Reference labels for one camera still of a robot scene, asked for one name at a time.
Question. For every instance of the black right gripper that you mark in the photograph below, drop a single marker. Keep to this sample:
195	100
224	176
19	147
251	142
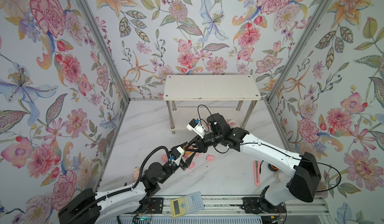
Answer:
198	141

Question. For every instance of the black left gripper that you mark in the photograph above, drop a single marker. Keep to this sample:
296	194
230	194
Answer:
186	164

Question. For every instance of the pink white round figurine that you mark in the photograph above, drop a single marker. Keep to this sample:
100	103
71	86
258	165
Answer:
231	123

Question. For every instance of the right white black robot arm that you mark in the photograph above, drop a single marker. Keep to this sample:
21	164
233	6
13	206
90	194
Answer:
302	170

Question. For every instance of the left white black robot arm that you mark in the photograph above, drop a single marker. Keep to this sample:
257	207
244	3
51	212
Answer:
91	207

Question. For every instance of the white two-tier shelf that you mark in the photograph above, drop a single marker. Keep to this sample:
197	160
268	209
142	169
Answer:
183	94

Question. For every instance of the yellow blue calculator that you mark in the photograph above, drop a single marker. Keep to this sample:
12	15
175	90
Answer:
187	204

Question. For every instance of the pink ceramic jar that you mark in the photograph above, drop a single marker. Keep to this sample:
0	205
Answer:
136	174

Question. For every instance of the pink utility knife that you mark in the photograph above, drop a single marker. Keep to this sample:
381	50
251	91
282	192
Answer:
257	172

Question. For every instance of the black orange tape measure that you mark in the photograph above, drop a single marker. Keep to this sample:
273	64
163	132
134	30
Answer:
272	168

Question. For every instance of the clear tape roll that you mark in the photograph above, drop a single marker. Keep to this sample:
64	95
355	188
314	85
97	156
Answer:
281	177

